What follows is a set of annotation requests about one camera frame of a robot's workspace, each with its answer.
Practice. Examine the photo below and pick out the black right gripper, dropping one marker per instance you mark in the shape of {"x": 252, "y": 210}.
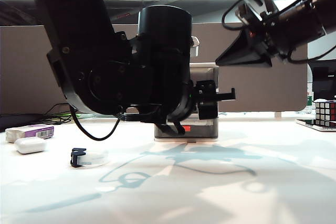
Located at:
{"x": 267, "y": 35}

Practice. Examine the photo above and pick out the purple white tissue pack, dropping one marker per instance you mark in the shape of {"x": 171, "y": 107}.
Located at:
{"x": 26, "y": 130}

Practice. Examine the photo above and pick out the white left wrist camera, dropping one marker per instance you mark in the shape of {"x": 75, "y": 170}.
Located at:
{"x": 194, "y": 47}

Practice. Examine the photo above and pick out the clear plastic bottle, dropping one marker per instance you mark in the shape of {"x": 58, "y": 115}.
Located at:
{"x": 309, "y": 102}

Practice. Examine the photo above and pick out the white drawer cabinet frame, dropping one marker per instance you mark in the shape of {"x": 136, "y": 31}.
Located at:
{"x": 210, "y": 65}

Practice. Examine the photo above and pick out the rubiks cube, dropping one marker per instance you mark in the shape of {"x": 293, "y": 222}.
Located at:
{"x": 325, "y": 111}

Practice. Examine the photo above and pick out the brown desk partition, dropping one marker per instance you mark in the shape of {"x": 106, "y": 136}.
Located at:
{"x": 26, "y": 64}

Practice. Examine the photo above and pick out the white flat tray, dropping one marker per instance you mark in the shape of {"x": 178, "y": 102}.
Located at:
{"x": 309, "y": 124}

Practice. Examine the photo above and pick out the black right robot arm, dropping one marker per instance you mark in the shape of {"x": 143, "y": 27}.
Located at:
{"x": 307, "y": 16}

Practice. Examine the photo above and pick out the green flat object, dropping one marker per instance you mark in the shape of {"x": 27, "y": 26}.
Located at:
{"x": 71, "y": 115}

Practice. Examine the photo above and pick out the black monitor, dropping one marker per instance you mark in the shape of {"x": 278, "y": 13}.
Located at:
{"x": 324, "y": 77}

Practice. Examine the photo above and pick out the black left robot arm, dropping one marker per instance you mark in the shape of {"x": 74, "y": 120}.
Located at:
{"x": 118, "y": 64}

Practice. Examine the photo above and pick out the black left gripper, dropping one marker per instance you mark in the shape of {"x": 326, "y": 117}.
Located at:
{"x": 207, "y": 98}

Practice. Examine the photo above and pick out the white earbuds case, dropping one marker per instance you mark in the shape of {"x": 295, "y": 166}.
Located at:
{"x": 30, "y": 145}

